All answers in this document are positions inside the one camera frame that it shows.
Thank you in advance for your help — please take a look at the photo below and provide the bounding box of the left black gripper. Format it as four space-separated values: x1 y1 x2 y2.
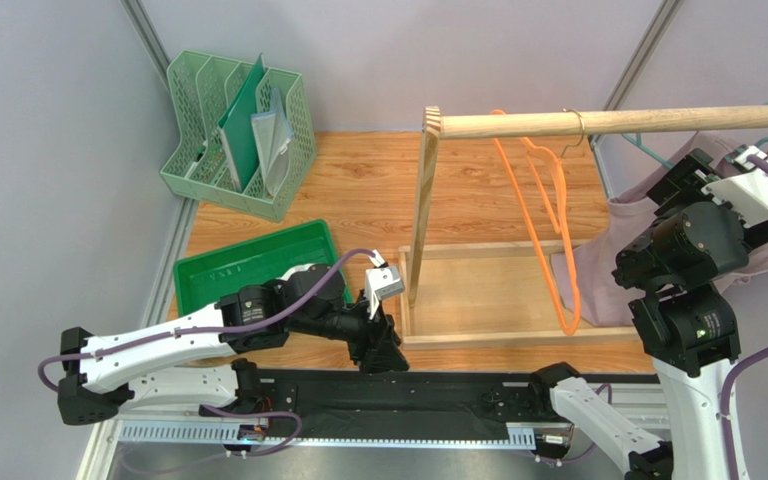
290 289 411 375

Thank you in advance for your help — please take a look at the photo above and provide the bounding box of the teal hanger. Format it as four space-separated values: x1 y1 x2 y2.
621 103 768 168

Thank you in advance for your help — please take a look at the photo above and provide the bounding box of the mauve tank top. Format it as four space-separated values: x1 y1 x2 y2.
551 132 768 327

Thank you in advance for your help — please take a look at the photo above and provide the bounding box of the orange velvet hanger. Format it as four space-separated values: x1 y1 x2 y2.
489 108 588 336

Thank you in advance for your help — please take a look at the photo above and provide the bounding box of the white tank top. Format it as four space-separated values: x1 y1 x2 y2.
280 263 317 282

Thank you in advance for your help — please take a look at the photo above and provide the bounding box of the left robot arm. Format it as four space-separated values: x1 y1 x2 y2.
57 263 409 426

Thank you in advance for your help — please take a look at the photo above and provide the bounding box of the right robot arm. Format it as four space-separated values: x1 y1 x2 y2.
526 146 768 479

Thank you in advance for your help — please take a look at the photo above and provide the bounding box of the wooden clothes rack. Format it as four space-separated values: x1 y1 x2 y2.
397 103 768 351

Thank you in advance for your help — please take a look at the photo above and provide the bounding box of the green plastic tray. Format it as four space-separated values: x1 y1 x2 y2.
174 220 339 317

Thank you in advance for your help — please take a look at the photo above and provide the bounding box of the grey mesh pouch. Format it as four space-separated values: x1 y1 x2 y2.
251 87 294 197

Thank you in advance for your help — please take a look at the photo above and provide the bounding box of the light green file organizer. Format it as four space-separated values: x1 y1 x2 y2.
160 50 317 222

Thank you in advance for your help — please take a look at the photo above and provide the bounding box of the dark green folder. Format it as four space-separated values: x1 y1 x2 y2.
217 55 266 192

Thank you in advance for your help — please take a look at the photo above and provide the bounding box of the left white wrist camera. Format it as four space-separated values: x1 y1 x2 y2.
363 250 405 320

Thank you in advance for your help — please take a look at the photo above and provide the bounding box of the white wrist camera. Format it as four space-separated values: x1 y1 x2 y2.
701 146 768 229
363 250 405 320

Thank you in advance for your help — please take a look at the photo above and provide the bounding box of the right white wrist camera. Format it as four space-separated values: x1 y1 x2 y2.
701 146 768 229

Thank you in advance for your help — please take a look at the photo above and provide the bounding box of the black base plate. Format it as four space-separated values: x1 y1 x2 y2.
226 369 560 441

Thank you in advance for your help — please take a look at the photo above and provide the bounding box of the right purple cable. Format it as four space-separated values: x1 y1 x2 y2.
718 152 768 480

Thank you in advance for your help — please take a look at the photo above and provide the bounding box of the aluminium frame rail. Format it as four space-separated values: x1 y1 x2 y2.
76 373 691 480

